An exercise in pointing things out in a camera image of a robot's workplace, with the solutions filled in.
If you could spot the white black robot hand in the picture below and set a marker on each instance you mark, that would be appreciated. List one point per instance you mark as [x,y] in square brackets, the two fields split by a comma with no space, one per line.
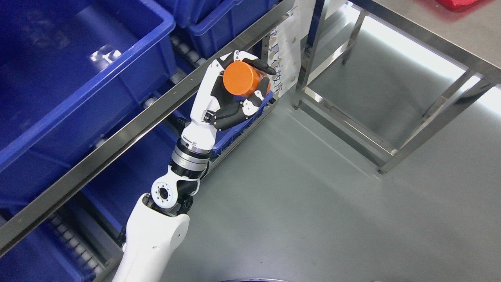
[215,109]

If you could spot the orange cylindrical capacitor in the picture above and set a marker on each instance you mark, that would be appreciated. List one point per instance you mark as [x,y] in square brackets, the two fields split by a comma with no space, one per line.
[241,79]

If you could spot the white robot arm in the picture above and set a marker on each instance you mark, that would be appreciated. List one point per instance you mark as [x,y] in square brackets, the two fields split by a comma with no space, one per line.
[159,221]

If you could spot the stainless steel desk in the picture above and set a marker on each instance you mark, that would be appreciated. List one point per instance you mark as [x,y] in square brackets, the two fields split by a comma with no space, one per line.
[406,83]

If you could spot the blue bin top centre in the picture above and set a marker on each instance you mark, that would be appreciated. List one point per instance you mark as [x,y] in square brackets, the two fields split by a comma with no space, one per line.
[208,25]

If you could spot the large blue bin right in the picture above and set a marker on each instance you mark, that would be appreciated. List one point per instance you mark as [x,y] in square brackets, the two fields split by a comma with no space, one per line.
[70,86]

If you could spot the red plastic tray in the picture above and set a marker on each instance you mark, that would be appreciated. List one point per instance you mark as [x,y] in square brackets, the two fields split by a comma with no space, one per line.
[461,6]

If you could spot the metal shelf rail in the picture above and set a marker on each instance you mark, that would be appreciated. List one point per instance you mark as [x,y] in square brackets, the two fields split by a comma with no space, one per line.
[129,129]

